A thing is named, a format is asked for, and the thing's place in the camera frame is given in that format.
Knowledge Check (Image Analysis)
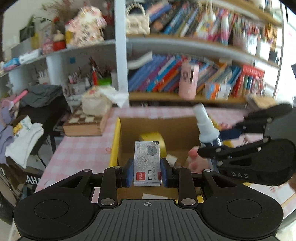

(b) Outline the white spray bottle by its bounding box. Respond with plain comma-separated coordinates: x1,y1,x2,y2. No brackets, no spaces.
193,103,224,173

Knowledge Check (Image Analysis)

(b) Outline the pink plush pig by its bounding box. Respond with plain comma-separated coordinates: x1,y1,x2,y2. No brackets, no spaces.
186,146,211,174

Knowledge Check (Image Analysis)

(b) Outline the beige eraser block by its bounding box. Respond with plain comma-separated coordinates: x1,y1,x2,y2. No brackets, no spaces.
166,154,178,167

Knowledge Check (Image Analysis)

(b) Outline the staples box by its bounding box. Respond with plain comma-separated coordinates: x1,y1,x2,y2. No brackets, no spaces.
133,141,161,187

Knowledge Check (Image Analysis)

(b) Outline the yellow tape roll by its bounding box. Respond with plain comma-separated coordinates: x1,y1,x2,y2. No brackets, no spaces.
139,132,167,158

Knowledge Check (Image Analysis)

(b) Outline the yellow cardboard box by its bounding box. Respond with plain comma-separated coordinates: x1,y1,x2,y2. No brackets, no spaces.
108,116,234,205

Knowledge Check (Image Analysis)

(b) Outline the red dictionary book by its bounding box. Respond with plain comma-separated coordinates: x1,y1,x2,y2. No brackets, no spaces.
239,65,265,96

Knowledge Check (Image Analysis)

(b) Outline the pink checkered tablecloth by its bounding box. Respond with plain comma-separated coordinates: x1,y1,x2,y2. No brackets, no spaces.
34,106,296,220

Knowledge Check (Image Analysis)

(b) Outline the orange white box upper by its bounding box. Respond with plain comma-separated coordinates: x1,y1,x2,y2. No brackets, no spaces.
203,83,232,100

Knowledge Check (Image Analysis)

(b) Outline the white pen holder box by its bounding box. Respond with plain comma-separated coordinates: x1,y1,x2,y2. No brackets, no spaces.
256,40,270,61

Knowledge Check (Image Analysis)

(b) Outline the white wooden bookshelf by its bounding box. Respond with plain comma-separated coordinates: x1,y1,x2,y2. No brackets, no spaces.
1,1,280,104

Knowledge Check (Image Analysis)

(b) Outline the tissue box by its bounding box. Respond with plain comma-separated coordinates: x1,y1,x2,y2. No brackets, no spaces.
81,85,129,117

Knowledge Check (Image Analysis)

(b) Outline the pink cylindrical dispenser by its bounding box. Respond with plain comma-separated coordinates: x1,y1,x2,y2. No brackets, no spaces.
178,62,199,100

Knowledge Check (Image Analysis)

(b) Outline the pile of clothes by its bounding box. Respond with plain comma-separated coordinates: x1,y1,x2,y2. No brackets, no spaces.
1,84,68,169

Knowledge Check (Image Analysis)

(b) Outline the white quilted handbag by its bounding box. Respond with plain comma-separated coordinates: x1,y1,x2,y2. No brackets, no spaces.
125,3,151,35

